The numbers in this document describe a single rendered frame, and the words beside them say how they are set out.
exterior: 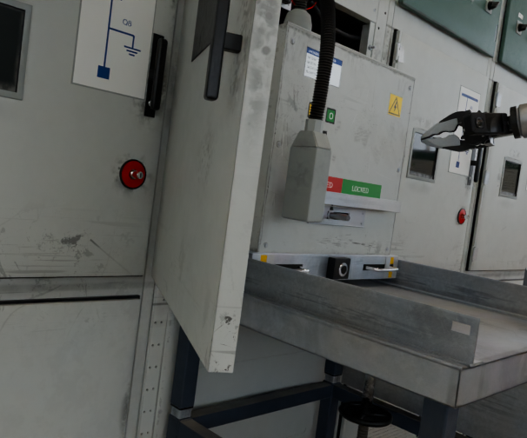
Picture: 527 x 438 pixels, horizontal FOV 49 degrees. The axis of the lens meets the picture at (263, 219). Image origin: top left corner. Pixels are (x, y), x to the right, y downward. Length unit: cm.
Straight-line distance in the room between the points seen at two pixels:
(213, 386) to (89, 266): 48
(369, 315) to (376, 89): 66
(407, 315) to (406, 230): 103
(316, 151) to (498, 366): 49
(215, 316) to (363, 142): 84
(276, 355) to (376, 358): 69
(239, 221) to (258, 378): 95
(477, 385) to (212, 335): 42
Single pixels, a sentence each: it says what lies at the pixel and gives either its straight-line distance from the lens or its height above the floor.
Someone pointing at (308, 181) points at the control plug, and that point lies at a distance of 111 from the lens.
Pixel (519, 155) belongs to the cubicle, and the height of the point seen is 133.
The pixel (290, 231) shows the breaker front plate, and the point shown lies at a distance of 124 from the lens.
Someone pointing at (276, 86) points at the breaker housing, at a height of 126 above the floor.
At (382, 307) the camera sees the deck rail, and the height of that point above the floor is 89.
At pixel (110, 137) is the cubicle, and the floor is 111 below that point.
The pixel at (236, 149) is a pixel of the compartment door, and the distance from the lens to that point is 65.
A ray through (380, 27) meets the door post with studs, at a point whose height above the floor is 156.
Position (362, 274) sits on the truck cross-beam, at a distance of 145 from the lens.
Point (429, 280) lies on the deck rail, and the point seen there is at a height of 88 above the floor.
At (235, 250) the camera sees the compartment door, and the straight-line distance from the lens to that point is 65.
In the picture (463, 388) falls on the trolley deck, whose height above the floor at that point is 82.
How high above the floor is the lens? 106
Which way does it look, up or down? 3 degrees down
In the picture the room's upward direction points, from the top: 8 degrees clockwise
